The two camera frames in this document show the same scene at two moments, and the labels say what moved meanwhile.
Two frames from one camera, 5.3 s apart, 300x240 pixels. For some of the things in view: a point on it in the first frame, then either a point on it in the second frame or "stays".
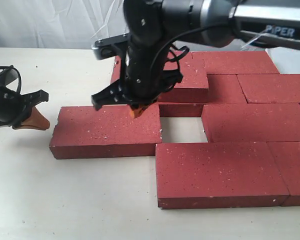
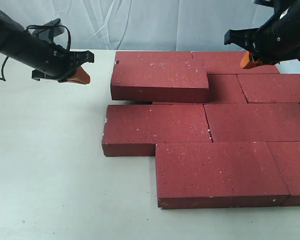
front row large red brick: x=213 y=175 stays
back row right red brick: x=249 y=62 stays
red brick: x=222 y=88 stays
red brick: x=293 y=159 stays
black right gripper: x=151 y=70 -> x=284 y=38
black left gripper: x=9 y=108 -> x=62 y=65
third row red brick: x=256 y=122 stays
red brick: x=82 y=132 -> x=134 y=130
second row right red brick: x=275 y=88 stays
